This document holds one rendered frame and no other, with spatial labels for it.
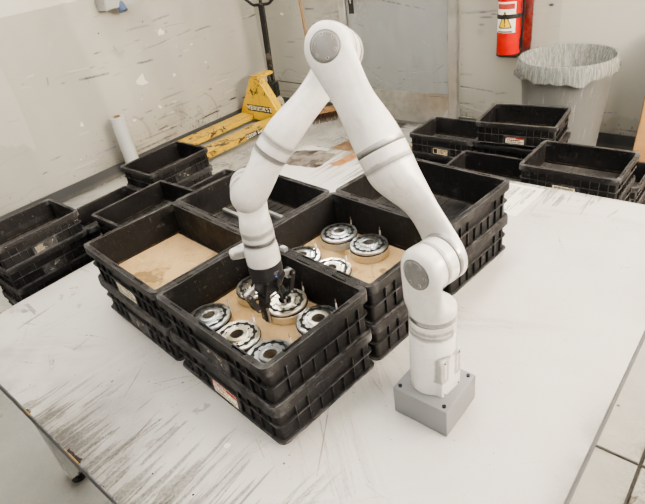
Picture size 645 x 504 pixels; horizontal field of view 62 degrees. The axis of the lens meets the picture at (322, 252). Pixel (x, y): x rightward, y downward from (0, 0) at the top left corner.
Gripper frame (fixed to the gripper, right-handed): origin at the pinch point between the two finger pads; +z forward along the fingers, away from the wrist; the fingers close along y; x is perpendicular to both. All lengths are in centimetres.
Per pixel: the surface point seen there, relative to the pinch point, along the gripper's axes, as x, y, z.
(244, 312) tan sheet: 8.0, -4.0, 2.3
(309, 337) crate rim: -20.7, -5.4, -7.5
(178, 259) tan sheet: 44.2, -2.9, 2.3
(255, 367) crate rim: -19.3, -17.4, -7.6
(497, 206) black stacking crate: -14, 67, -2
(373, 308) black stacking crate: -18.0, 14.2, -0.9
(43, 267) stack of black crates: 162, -24, 44
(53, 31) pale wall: 349, 68, -31
